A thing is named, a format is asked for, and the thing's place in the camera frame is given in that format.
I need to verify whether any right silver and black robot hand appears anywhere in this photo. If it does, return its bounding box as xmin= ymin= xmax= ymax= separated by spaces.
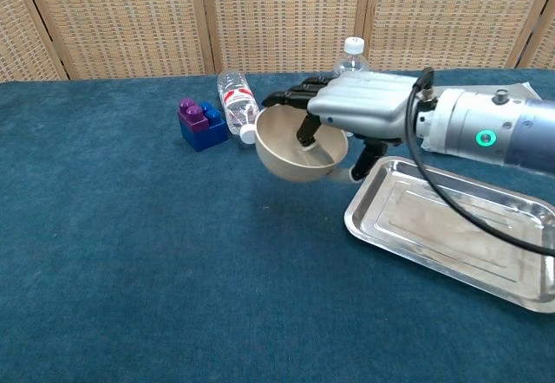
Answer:
xmin=261 ymin=69 xmax=421 ymax=184

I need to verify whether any cream white bowl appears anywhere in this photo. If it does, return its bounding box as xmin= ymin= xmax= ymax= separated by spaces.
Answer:
xmin=254 ymin=104 xmax=349 ymax=184

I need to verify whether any stainless steel tray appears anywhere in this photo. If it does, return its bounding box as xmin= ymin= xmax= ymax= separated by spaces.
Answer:
xmin=343 ymin=155 xmax=555 ymax=314

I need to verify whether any clear bottle with blue label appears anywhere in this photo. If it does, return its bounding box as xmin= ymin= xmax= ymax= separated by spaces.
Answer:
xmin=332 ymin=36 xmax=370 ymax=77

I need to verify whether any woven wicker folding screen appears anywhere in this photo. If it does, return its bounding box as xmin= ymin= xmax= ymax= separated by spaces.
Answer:
xmin=0 ymin=0 xmax=555 ymax=82

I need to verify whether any clear bottle with red label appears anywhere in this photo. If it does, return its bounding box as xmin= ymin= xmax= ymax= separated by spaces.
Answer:
xmin=216 ymin=69 xmax=263 ymax=146

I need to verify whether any blue toy building block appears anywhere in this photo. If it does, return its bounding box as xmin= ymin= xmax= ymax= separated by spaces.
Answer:
xmin=180 ymin=101 xmax=229 ymax=153

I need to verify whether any purple toy building block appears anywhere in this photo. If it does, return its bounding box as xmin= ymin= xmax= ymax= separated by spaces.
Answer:
xmin=177 ymin=97 xmax=210 ymax=135

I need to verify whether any blue tablecloth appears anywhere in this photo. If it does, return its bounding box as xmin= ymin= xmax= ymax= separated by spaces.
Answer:
xmin=0 ymin=68 xmax=555 ymax=383

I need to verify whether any black cable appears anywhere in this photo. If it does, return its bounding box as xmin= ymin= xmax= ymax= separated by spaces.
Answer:
xmin=405 ymin=67 xmax=555 ymax=257

